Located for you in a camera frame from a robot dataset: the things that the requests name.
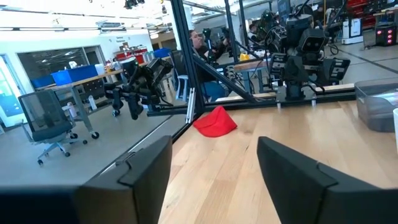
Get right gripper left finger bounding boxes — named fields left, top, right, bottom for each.
left=76, top=135, right=174, bottom=224

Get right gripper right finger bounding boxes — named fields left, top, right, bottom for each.
left=256, top=136, right=382, bottom=224

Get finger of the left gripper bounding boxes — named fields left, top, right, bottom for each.
left=315, top=57, right=335, bottom=86
left=284, top=55, right=304, bottom=84

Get white equipment cabinet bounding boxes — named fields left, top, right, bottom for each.
left=341, top=17, right=364, bottom=45

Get wooden top work table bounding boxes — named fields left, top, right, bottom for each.
left=233, top=59, right=273, bottom=94

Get black robot green light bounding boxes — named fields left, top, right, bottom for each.
left=259, top=9, right=289, bottom=54

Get grey translucent plastic bin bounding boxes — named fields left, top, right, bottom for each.
left=354, top=77, right=398, bottom=133

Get person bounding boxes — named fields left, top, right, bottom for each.
left=188, top=29, right=230, bottom=102
left=247, top=24, right=259, bottom=43

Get black computer red lights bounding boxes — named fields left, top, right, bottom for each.
left=375, top=25, right=398, bottom=47

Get red storage rack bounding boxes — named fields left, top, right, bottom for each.
left=346, top=0, right=377, bottom=29

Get red cloth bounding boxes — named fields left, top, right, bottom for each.
left=192, top=105, right=238, bottom=138

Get pale blue chair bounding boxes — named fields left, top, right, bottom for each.
left=175, top=74, right=191, bottom=103

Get grey wheeled work table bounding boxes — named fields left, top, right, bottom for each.
left=34, top=68, right=125, bottom=140

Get grey mesh office chair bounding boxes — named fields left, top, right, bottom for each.
left=17, top=88, right=88, bottom=166

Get blue storage tote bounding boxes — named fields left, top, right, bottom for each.
left=154, top=47, right=172, bottom=59
left=30, top=74, right=55, bottom=90
left=51, top=64, right=99, bottom=86

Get red storage tote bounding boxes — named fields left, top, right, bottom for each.
left=114, top=48, right=149, bottom=65

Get glass partition window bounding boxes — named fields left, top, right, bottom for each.
left=17, top=46, right=105, bottom=82

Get linear ceiling light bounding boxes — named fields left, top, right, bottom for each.
left=0, top=26, right=103, bottom=32

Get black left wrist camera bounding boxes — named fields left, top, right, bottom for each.
left=297, top=27, right=328, bottom=54

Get silver metal bracket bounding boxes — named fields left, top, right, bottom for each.
left=185, top=87, right=197, bottom=124

